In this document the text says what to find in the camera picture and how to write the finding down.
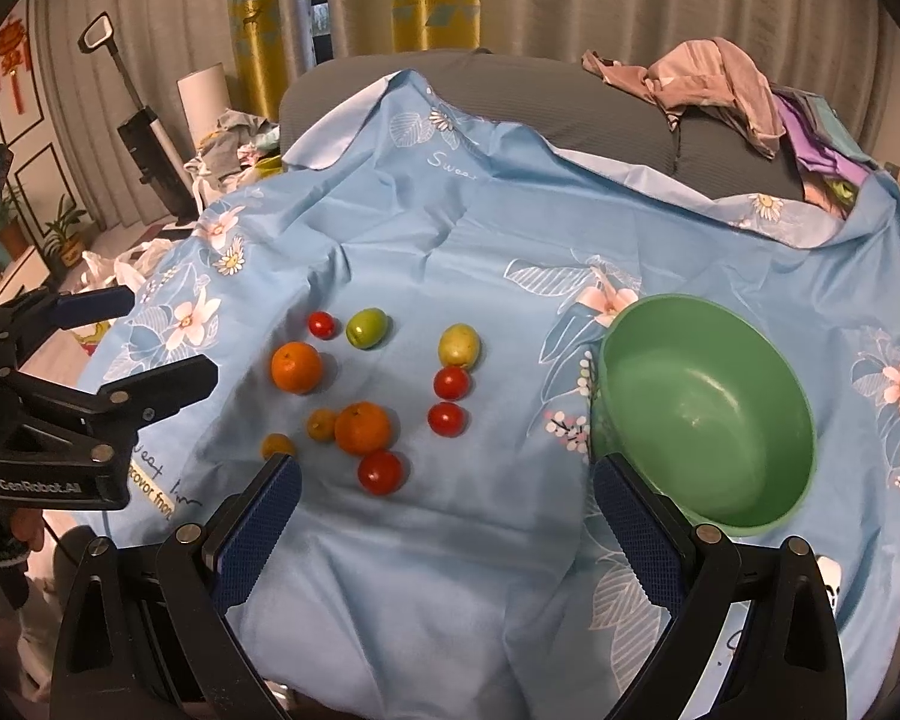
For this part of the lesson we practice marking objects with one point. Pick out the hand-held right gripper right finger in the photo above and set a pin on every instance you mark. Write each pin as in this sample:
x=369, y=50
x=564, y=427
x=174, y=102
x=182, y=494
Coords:
x=637, y=532

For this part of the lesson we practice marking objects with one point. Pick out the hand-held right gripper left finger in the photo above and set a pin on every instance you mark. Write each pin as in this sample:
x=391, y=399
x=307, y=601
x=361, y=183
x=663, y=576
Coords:
x=259, y=540

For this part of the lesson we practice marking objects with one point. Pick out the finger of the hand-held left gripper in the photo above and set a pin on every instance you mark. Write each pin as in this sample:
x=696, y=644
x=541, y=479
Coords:
x=94, y=306
x=165, y=386

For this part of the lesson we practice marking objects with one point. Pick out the small kumquat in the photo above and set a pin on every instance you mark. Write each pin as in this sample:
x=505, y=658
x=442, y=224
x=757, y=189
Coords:
x=320, y=424
x=276, y=446

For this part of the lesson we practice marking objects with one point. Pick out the orange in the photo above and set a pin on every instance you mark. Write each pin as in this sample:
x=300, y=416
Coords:
x=362, y=428
x=296, y=367

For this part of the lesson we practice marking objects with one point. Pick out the green plastic bowl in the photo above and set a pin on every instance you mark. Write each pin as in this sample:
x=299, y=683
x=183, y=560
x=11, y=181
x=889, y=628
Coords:
x=712, y=420

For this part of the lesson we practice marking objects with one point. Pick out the small red tomato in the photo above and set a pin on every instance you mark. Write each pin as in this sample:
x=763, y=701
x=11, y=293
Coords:
x=322, y=325

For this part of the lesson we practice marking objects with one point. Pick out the green jujube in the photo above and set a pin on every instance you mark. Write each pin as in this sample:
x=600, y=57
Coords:
x=365, y=328

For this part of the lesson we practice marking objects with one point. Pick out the yellow-green jujube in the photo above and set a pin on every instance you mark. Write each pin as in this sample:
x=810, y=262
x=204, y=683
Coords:
x=459, y=345

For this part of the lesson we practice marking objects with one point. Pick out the person's left hand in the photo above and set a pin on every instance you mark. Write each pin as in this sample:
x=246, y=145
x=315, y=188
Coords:
x=24, y=523

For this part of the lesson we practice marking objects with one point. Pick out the white plastic bags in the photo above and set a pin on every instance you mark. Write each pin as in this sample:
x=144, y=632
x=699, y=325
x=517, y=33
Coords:
x=131, y=259

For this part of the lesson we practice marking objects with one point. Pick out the potted green plant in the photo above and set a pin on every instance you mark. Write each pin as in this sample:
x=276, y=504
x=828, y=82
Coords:
x=64, y=229

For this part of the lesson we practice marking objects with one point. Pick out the black upright vacuum cleaner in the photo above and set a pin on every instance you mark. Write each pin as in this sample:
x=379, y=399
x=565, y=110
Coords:
x=150, y=157

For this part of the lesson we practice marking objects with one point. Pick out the pile of grey clothes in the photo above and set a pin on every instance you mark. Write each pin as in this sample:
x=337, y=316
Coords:
x=232, y=142

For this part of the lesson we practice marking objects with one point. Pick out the white paper roll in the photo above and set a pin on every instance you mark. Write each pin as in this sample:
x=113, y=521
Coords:
x=204, y=101

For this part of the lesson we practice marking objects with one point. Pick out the blue floral bedsheet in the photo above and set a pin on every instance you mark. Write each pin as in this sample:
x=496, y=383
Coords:
x=457, y=240

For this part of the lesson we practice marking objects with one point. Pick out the purple crumpled clothing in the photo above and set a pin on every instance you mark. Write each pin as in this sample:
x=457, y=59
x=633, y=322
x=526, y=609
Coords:
x=817, y=142

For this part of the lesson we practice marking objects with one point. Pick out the grey bed cushion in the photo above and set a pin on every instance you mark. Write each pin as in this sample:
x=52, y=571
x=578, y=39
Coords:
x=555, y=97

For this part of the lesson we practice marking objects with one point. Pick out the pink crumpled clothing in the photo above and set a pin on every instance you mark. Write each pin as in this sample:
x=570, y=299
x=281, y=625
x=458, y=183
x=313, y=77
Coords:
x=712, y=75

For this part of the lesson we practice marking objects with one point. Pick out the red wall ornament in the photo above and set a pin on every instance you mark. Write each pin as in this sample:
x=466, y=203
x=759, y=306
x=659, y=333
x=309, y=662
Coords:
x=11, y=56

